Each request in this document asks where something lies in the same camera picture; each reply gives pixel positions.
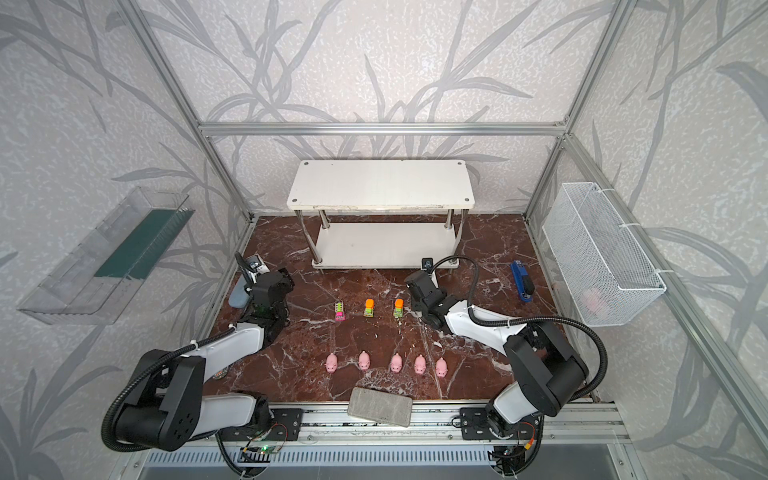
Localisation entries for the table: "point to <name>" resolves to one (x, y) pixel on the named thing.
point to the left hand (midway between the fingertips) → (274, 261)
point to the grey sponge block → (380, 406)
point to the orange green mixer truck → (399, 306)
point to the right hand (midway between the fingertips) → (424, 281)
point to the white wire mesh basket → (606, 272)
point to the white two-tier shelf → (382, 214)
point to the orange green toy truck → (369, 310)
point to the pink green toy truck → (340, 315)
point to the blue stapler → (523, 282)
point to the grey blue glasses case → (239, 297)
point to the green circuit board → (264, 449)
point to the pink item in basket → (595, 302)
